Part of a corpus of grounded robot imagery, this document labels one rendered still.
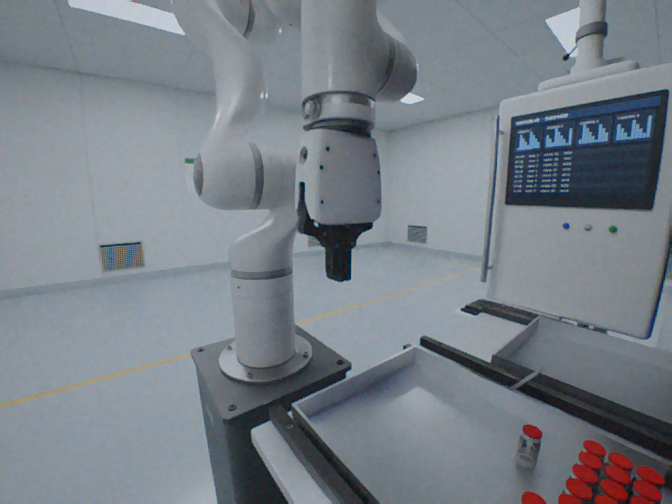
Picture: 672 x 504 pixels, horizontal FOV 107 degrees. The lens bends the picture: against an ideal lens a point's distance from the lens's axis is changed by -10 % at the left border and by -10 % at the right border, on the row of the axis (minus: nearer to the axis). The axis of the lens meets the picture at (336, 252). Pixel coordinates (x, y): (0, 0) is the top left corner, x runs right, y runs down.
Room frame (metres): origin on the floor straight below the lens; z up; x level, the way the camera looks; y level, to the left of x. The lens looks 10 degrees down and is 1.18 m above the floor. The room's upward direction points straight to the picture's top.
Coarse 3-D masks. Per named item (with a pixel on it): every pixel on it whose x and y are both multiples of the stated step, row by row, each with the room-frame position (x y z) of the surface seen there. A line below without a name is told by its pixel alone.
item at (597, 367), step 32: (544, 320) 0.58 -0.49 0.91; (512, 352) 0.50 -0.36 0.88; (544, 352) 0.49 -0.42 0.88; (576, 352) 0.49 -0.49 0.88; (608, 352) 0.48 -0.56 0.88; (640, 352) 0.45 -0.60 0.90; (544, 384) 0.37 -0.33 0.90; (576, 384) 0.39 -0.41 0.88; (608, 384) 0.38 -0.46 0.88; (640, 384) 0.38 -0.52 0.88; (640, 416) 0.28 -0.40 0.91
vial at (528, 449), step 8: (520, 440) 0.25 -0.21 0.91; (528, 440) 0.25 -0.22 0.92; (536, 440) 0.24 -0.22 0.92; (520, 448) 0.25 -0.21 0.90; (528, 448) 0.24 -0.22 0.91; (536, 448) 0.24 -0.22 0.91; (520, 456) 0.25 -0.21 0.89; (528, 456) 0.24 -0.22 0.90; (536, 456) 0.24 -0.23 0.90; (520, 464) 0.25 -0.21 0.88; (528, 464) 0.24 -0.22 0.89
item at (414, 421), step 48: (336, 384) 0.36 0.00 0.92; (384, 384) 0.41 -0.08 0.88; (432, 384) 0.41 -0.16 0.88; (480, 384) 0.37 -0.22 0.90; (336, 432) 0.31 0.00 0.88; (384, 432) 0.31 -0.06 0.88; (432, 432) 0.30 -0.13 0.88; (480, 432) 0.30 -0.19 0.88; (576, 432) 0.27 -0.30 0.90; (384, 480) 0.24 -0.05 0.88; (432, 480) 0.24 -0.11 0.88; (480, 480) 0.23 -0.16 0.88; (528, 480) 0.23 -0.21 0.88
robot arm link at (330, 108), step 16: (320, 96) 0.30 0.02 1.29; (336, 96) 0.30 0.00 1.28; (352, 96) 0.30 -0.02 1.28; (304, 112) 0.32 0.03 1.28; (320, 112) 0.30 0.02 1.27; (336, 112) 0.30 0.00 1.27; (352, 112) 0.30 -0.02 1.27; (368, 112) 0.31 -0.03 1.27; (304, 128) 0.34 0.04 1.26; (368, 128) 0.34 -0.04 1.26
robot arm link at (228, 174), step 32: (192, 0) 0.54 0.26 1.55; (224, 0) 0.59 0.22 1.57; (192, 32) 0.58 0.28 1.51; (224, 32) 0.55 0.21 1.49; (224, 64) 0.54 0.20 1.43; (256, 64) 0.57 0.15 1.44; (224, 96) 0.52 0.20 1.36; (256, 96) 0.54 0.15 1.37; (224, 128) 0.46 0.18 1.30; (224, 160) 0.44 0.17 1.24; (256, 160) 0.47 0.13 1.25; (224, 192) 0.44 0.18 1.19; (256, 192) 0.47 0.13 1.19
